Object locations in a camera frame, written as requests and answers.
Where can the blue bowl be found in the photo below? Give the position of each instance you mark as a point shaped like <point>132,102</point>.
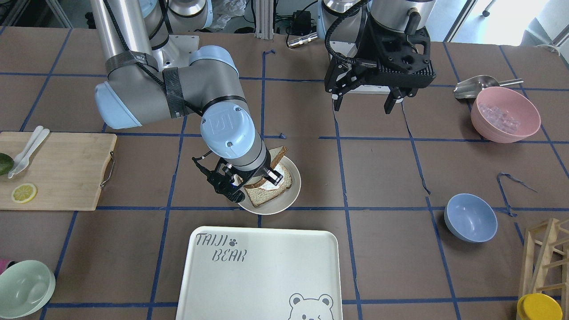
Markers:
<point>469,218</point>

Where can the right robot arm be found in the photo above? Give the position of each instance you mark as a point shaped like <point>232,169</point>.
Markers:
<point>139,91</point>

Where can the bread slice on plate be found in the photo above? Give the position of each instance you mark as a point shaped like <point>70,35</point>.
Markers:
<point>259,197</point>

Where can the cream round plate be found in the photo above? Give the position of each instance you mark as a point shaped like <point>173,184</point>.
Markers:
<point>281,202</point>

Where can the green bowl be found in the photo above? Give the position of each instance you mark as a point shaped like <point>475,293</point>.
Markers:
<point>25,288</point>

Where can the ice cubes pile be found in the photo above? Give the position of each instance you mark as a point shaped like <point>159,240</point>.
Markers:
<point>498,118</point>

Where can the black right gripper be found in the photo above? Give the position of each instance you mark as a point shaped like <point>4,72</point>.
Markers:
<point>257,174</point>

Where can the wooden cup rack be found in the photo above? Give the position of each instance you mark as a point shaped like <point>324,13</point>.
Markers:
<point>545,248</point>

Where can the white plastic fork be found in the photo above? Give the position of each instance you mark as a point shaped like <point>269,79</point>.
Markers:
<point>38,136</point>

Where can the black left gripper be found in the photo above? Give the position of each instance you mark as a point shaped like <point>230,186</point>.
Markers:
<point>372,47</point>

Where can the fried egg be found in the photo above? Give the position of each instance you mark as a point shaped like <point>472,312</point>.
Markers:
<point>267,185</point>

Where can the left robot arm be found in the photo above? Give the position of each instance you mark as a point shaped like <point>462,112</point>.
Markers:
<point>348,15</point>

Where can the yellow cup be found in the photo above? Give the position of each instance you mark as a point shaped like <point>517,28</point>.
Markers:
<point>538,306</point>

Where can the pink bowl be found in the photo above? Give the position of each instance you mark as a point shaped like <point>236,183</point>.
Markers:
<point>516,104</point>

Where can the bread slice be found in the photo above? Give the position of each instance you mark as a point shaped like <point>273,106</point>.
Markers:
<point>259,197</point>
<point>276,155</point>

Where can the pink cup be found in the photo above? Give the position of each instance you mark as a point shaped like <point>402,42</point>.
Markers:
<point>5,264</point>

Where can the cream bear tray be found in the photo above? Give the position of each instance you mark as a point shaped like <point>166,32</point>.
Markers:
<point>233,273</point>

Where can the wooden cutting board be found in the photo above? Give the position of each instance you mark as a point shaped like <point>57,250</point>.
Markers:
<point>67,169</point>

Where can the metal scoop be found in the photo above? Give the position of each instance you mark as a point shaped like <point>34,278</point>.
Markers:
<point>470,88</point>

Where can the lemon slice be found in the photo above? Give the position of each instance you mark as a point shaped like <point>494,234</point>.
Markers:
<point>24,193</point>

